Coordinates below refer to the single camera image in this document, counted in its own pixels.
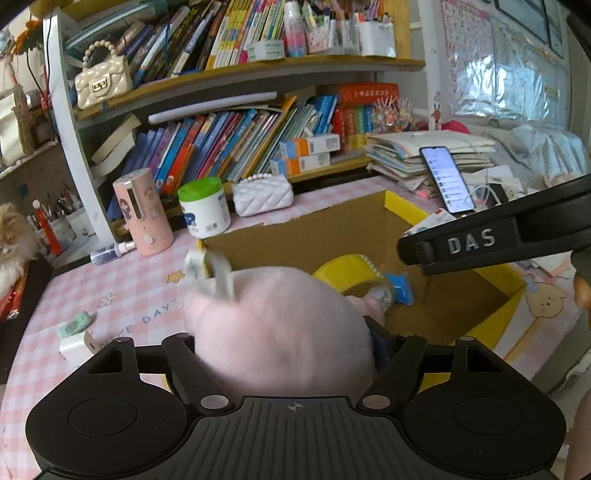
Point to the clear plastic sheet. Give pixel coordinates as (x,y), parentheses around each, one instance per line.
(517,87)

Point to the colourful lollipop bunch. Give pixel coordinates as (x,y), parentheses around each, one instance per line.
(392,115)

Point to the white tote bag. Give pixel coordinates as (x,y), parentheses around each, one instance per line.
(11,129)

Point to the pink and blue bottle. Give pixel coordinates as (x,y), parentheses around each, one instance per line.
(294,30)

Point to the orange artificial flowers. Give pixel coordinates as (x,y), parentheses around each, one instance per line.
(30,37)

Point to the pink wall poster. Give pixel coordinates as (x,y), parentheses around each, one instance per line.
(466,55)

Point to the white power adapter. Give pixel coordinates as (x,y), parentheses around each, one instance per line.
(76,350)

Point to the white brush cup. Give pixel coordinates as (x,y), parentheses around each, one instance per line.
(62,233)

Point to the shelf row of upright books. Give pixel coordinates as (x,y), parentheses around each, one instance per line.
(198,37)

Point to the white phone charger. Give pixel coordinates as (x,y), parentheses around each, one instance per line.
(494,194)

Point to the pink cylindrical humidifier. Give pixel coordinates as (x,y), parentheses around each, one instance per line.
(143,212)

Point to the orange and white carton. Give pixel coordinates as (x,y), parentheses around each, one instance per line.
(311,145)
(300,164)

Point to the blue snack packet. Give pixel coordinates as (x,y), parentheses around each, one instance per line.
(399,288)

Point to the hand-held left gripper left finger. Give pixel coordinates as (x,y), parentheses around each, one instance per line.
(178,350)

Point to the red boxed book set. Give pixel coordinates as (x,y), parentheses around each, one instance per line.
(364,115)

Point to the row of colourful books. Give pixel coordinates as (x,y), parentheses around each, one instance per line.
(212,147)

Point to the fluffy cream cat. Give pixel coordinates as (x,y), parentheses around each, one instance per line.
(14,249)

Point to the person's right forearm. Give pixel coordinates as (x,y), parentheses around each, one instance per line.
(579,438)

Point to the clear pen holder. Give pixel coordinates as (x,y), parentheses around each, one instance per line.
(330,39)

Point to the white and wooden bookshelf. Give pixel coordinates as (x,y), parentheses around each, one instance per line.
(76,152)

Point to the white quilted purse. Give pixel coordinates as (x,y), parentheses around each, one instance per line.
(263,196)

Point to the smartphone with lit screen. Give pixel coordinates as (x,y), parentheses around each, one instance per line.
(448,180)

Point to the person's right hand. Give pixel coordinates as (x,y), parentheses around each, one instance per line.
(584,290)

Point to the white pen holder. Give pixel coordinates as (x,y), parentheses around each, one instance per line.
(376,39)

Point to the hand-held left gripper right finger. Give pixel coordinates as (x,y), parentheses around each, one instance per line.
(378,350)

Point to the stack of books and papers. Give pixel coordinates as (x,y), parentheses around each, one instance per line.
(415,157)

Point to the yellow tape roll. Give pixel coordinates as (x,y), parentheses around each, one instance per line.
(341,270)

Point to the black bag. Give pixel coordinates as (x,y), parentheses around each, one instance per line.
(23,332)

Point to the white rolled paper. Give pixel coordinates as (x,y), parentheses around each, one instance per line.
(212,107)

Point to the green eraser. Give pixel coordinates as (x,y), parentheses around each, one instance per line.
(74,325)

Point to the white jar with green lid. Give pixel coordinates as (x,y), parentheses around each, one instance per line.
(205,212)

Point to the red and white tube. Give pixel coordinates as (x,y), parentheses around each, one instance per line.
(46,228)

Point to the small clear spray bottle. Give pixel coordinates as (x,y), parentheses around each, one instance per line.
(111,253)

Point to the pink plush toy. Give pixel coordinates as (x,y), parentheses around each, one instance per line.
(281,332)

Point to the yellow cardboard box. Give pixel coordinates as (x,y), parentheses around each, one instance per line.
(323,235)

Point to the thick hardcover book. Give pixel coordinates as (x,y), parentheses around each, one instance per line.
(117,136)
(104,166)

